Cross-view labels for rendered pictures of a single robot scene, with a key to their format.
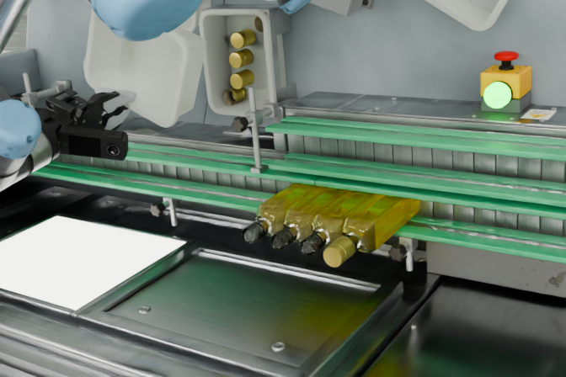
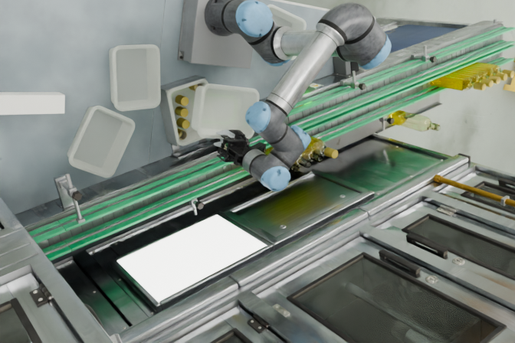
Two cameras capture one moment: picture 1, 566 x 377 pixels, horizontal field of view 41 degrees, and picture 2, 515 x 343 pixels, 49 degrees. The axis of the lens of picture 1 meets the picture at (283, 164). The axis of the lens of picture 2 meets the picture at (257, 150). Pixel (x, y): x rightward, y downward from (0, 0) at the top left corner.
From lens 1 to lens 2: 1.97 m
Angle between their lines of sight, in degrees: 63
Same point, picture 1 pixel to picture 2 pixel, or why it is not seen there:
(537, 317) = (346, 155)
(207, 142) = (189, 162)
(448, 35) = (267, 67)
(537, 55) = not seen: hidden behind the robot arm
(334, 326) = (335, 184)
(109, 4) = (385, 53)
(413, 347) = (349, 178)
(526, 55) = not seen: hidden behind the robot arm
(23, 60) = not seen: outside the picture
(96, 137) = (261, 147)
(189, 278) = (259, 214)
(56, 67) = (10, 181)
